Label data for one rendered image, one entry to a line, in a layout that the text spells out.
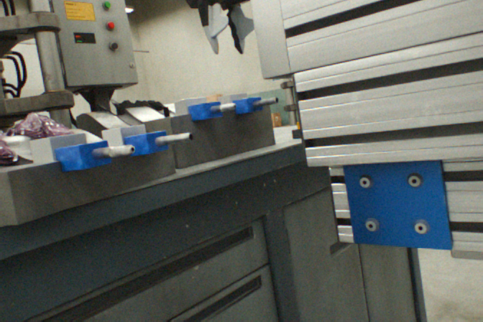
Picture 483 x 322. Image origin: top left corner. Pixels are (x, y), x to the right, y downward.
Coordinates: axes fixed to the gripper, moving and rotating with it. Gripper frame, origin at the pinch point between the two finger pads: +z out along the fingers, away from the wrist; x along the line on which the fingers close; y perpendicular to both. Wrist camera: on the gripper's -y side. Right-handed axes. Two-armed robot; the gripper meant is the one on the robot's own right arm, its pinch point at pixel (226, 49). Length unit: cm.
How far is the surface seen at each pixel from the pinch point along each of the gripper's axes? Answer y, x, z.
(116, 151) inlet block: 17.5, -36.0, 15.4
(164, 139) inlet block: 12.3, -26.3, 15.2
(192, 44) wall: -631, 521, -165
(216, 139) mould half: 2.0, -8.2, 17.3
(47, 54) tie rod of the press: -72, -8, -15
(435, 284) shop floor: -10, 116, 101
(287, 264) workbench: 3.9, 3.7, 45.6
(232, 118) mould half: 2.0, -3.3, 13.9
